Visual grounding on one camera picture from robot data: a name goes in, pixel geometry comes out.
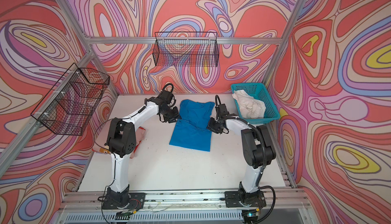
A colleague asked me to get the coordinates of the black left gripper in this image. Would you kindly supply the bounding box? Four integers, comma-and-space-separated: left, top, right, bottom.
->
161, 106, 184, 123

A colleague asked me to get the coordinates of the blue t shirt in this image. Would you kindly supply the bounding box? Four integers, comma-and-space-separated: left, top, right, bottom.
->
169, 99, 215, 152

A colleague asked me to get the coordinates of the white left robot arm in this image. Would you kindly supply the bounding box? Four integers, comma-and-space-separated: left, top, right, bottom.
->
98, 83, 181, 212

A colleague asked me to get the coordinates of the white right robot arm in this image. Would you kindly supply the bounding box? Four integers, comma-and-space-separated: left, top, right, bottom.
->
207, 95, 276, 224

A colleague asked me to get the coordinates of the white crumpled t shirt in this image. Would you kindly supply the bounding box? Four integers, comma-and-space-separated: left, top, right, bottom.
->
232, 90, 266, 119

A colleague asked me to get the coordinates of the teal plastic basket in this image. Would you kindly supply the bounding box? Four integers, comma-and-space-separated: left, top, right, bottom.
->
231, 83, 280, 124

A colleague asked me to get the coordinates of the pink folded t shirt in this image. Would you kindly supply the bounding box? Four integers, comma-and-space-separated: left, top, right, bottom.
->
92, 126, 146, 158

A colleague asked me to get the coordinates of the black wire basket back wall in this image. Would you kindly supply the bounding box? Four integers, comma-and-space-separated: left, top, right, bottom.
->
152, 31, 220, 67

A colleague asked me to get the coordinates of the black wire basket wall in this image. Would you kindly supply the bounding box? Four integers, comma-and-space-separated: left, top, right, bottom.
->
152, 31, 220, 67
30, 63, 110, 136

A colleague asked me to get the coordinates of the aluminium right frame post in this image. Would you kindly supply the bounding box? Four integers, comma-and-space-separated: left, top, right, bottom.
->
262, 0, 307, 87

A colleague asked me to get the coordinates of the black wire basket left wall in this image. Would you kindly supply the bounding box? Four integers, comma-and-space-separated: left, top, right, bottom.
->
30, 63, 110, 136

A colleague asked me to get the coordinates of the aluminium horizontal frame bar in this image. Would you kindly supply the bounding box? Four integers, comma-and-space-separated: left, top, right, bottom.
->
85, 36, 283, 45

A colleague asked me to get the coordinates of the aluminium left diagonal frame bar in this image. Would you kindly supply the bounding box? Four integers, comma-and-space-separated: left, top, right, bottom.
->
1, 51, 93, 179

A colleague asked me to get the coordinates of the aluminium corner frame post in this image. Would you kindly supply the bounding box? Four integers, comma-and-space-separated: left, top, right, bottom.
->
45, 0, 120, 98

